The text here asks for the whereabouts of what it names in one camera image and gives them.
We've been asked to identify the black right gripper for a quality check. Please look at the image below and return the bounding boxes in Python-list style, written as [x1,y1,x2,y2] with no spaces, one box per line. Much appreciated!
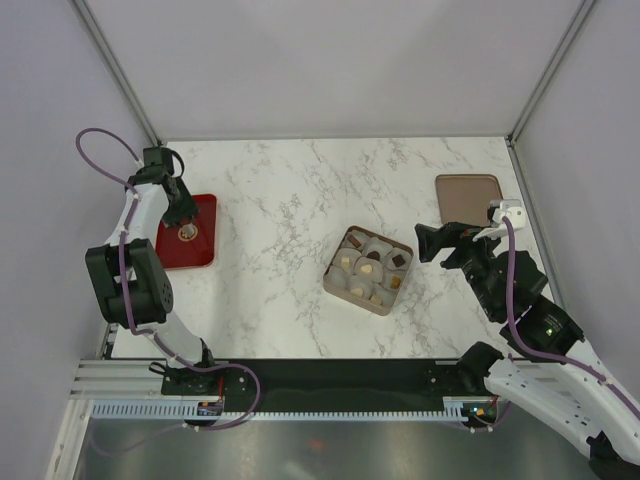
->
[413,220,508,318]

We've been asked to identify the dark square chocolate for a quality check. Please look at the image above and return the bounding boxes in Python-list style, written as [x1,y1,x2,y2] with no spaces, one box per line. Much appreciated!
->
[392,255,406,267]

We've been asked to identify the rose gold box lid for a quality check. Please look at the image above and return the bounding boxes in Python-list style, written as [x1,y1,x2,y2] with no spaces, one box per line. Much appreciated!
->
[435,174,503,226]

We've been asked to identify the rose gold chocolate box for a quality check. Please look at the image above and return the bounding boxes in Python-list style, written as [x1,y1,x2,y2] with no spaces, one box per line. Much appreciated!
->
[322,225,414,316]

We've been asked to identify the metal tongs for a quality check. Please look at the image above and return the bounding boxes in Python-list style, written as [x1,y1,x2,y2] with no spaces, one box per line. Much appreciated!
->
[180,223,198,241]

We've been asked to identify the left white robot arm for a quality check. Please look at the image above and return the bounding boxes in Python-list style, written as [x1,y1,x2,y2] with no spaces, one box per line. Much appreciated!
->
[85,146,219,394]

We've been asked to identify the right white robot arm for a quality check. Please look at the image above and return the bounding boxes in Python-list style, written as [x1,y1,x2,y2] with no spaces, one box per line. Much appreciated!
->
[414,221,639,479]

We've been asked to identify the red rectangular tray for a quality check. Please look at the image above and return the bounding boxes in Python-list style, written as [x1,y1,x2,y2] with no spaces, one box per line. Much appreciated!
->
[155,194,217,270]

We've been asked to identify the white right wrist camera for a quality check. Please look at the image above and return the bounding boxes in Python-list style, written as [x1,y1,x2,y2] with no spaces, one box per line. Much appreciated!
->
[473,199,527,242]

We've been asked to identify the white slotted cable duct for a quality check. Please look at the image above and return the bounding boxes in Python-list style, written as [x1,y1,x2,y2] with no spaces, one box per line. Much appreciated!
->
[91,399,468,423]

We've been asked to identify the left aluminium frame post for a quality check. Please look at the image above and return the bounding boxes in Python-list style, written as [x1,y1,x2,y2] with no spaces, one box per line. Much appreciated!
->
[69,0,163,145]

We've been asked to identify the aluminium frame post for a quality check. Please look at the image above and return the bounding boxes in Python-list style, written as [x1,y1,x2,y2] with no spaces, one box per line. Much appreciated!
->
[69,0,163,145]
[505,0,600,149]

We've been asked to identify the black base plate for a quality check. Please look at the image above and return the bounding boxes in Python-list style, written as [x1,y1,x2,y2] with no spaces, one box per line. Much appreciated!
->
[149,359,490,412]

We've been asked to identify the right aluminium frame post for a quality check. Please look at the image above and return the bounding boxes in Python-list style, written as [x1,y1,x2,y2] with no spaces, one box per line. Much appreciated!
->
[505,0,600,149]

